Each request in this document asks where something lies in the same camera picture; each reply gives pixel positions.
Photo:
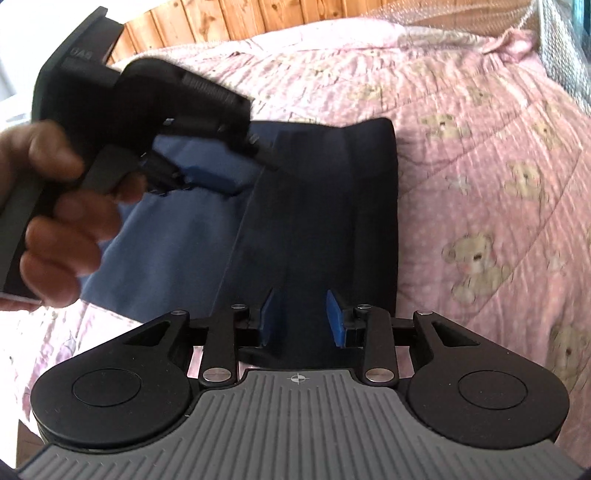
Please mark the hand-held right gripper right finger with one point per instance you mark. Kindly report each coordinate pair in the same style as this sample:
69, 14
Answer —
334, 318

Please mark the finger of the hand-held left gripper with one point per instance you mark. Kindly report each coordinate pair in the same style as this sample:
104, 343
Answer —
212, 177
264, 157

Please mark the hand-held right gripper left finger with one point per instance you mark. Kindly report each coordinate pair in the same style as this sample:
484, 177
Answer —
268, 318

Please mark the blue garment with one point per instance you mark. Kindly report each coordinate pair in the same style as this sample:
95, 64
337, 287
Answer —
175, 254

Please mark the black pants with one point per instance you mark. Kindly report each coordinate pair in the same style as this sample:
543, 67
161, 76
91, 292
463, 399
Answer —
332, 207

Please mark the person's left hand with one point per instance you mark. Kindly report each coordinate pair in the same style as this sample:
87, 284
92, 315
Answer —
69, 240

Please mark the pink bear-print quilt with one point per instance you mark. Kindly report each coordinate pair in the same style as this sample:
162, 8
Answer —
461, 184

